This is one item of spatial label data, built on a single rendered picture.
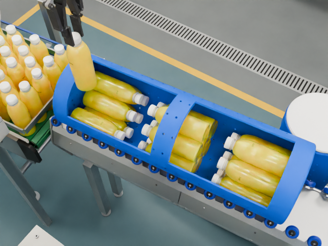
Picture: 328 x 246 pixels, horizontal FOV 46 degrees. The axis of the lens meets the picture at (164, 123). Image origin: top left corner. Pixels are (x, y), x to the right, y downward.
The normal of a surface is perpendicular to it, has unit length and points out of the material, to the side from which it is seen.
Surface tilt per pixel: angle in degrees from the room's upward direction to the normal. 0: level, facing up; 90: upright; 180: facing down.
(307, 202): 0
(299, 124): 0
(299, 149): 14
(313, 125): 0
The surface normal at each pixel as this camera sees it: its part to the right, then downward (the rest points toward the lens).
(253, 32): 0.00, -0.57
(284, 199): -0.38, 0.27
